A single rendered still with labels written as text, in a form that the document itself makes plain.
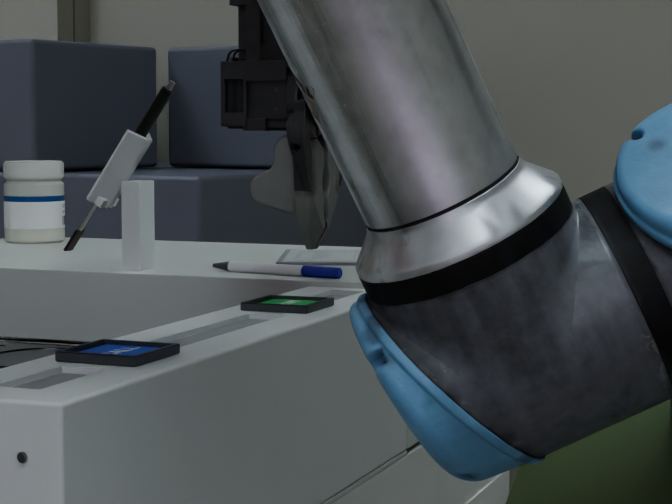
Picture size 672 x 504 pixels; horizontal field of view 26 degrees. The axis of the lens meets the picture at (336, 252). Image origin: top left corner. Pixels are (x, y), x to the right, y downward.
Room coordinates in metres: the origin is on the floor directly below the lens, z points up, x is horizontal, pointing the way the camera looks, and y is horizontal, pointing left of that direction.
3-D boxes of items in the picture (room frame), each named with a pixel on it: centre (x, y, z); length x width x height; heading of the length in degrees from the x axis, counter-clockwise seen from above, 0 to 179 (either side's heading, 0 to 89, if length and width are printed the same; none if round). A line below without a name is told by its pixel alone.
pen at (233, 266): (1.33, 0.06, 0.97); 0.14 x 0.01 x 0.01; 59
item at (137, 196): (1.39, 0.20, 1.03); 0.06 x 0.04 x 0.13; 68
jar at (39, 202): (1.71, 0.35, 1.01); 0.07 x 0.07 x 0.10
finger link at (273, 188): (1.17, 0.04, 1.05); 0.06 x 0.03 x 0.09; 68
